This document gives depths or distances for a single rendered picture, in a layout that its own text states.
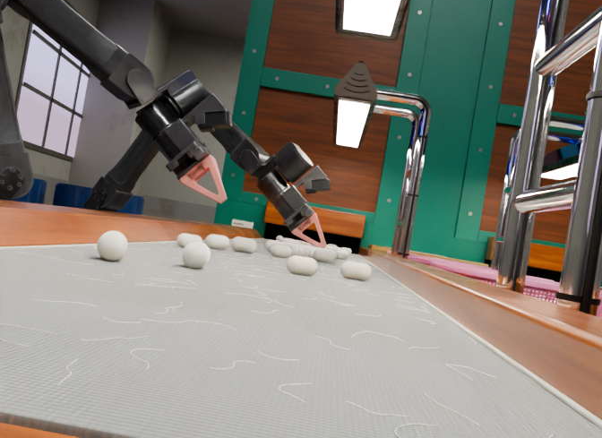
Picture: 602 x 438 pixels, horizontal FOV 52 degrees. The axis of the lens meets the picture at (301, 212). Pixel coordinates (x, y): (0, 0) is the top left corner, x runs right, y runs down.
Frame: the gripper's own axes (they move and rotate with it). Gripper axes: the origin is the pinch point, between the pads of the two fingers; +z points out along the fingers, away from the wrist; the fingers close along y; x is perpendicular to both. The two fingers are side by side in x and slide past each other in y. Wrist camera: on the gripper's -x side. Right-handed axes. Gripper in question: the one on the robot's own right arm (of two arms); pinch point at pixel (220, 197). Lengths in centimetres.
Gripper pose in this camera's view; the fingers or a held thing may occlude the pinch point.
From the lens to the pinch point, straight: 107.1
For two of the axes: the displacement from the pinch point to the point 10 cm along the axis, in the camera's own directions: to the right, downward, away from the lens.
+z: 6.5, 7.6, -0.5
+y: 0.4, 0.3, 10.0
